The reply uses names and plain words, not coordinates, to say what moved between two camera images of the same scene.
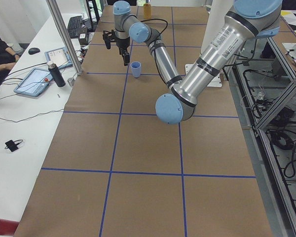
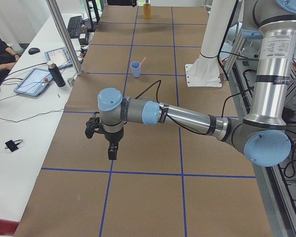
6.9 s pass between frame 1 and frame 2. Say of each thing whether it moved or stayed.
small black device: stayed
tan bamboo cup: stayed
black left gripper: moved
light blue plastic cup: stayed
